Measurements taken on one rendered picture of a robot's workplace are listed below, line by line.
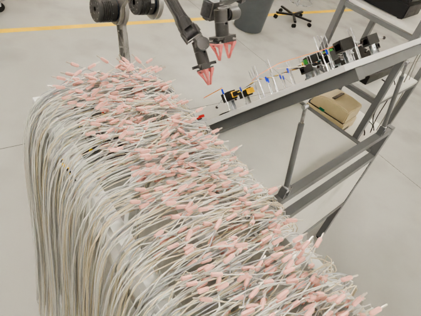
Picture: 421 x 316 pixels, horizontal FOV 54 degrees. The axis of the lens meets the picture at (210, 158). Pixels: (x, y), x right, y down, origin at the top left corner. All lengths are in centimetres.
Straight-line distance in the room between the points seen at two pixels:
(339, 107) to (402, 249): 122
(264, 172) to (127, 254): 136
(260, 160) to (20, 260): 142
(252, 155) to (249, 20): 353
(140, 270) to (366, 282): 237
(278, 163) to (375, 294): 123
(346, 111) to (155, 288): 220
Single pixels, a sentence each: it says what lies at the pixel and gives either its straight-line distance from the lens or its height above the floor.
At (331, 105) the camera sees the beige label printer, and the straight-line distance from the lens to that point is 279.
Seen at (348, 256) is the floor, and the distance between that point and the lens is 306.
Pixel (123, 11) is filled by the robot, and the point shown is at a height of 91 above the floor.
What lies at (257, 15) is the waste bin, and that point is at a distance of 545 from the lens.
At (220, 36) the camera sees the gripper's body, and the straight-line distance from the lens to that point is 177.
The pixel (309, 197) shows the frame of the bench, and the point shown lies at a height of 80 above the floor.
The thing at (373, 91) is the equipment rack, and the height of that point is 106.
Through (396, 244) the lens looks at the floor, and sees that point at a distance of 339.
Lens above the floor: 209
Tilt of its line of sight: 40 degrees down
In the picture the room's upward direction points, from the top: 18 degrees clockwise
